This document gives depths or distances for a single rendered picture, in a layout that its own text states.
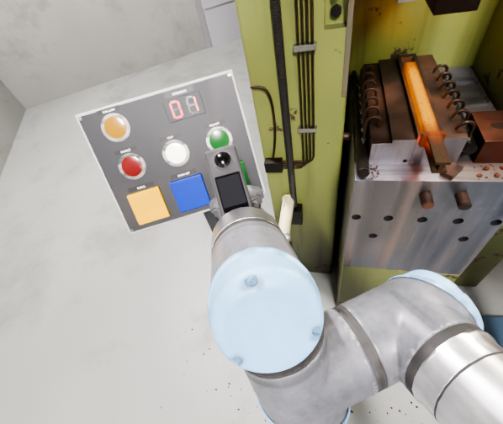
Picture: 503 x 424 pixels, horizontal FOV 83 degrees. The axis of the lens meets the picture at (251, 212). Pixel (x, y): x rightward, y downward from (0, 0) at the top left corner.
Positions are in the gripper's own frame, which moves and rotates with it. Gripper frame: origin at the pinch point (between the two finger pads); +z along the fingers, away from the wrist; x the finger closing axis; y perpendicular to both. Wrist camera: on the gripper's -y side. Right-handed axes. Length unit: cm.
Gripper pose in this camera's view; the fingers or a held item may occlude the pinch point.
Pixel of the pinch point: (233, 188)
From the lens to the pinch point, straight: 55.6
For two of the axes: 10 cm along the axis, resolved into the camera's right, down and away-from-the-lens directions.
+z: -1.2, -3.1, 9.4
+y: 2.7, 9.0, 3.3
